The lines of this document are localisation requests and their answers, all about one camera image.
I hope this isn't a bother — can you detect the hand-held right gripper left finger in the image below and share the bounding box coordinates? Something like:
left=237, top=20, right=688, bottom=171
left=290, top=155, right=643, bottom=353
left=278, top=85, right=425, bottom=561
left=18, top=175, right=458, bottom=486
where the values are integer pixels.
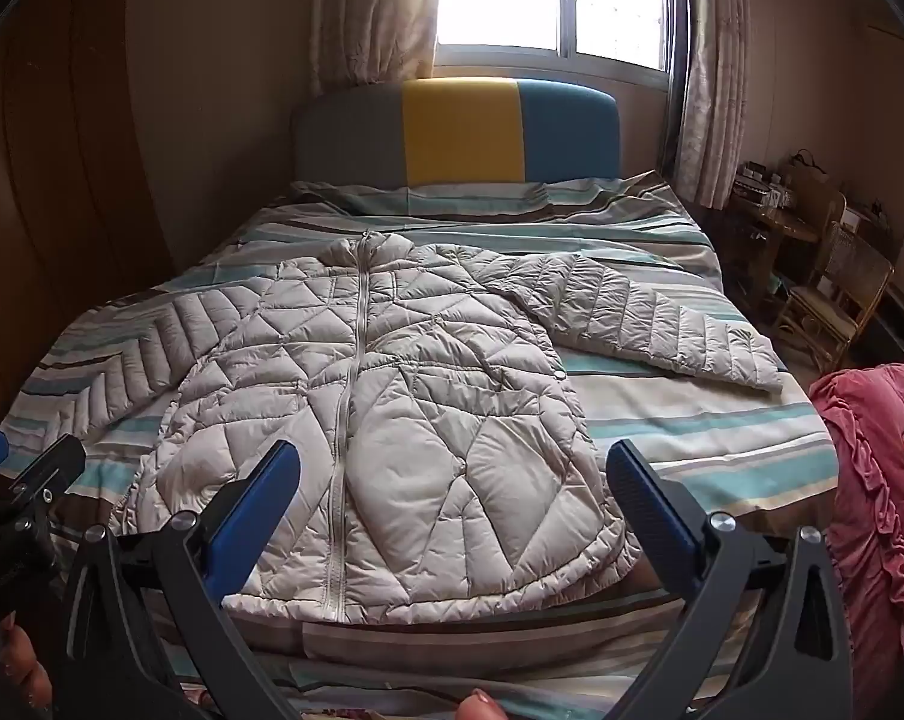
left=56, top=439, right=307, bottom=720

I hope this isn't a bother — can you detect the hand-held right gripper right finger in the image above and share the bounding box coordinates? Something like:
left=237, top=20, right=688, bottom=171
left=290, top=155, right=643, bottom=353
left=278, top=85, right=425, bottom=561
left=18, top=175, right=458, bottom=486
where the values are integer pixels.
left=605, top=439, right=854, bottom=720

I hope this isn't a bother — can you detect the beige quilted down jacket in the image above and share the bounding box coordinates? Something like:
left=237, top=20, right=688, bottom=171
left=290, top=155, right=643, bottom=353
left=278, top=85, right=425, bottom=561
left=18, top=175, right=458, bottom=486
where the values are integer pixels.
left=24, top=231, right=788, bottom=625

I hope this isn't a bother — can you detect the person's left hand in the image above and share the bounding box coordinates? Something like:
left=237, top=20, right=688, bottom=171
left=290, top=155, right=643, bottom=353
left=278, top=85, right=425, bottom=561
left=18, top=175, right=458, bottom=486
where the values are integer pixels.
left=0, top=610, right=54, bottom=707

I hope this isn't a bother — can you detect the person's right hand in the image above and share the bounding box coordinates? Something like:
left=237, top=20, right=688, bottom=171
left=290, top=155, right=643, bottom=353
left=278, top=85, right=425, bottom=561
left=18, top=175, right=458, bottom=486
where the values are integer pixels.
left=455, top=688, right=510, bottom=720

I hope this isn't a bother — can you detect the striped duvet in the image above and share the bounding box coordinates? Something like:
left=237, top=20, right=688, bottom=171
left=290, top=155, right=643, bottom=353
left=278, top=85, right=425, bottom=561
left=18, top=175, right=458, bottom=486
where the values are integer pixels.
left=0, top=172, right=843, bottom=720

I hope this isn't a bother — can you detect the pink ruffled cloth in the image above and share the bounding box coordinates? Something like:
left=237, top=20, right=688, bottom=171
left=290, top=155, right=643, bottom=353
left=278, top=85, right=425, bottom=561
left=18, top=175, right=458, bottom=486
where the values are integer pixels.
left=807, top=349, right=904, bottom=720

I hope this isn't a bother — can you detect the wooden chair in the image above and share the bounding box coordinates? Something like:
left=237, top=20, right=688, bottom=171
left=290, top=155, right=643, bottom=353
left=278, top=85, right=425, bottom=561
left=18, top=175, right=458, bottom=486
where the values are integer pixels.
left=768, top=221, right=895, bottom=377

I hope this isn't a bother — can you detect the wooden wardrobe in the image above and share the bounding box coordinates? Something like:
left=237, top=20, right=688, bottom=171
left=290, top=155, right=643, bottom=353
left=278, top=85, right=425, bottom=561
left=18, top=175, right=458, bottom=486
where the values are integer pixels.
left=0, top=0, right=177, bottom=458

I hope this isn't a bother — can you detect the round wooden table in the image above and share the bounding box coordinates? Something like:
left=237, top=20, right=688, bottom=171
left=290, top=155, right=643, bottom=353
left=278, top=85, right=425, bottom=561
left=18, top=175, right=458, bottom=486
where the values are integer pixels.
left=729, top=195, right=824, bottom=247

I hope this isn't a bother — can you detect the striped pillow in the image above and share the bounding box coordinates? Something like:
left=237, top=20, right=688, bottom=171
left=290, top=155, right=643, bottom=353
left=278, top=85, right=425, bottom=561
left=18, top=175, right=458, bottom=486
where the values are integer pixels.
left=290, top=174, right=674, bottom=224

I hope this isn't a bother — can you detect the grey yellow blue headboard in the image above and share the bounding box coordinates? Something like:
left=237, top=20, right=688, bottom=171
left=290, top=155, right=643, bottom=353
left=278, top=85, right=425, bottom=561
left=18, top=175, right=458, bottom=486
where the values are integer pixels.
left=294, top=77, right=621, bottom=188

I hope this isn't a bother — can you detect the beige patterned curtain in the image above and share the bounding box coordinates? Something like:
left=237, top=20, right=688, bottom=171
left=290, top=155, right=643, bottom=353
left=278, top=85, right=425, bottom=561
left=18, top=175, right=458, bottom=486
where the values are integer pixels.
left=662, top=0, right=754, bottom=211
left=309, top=0, right=442, bottom=95

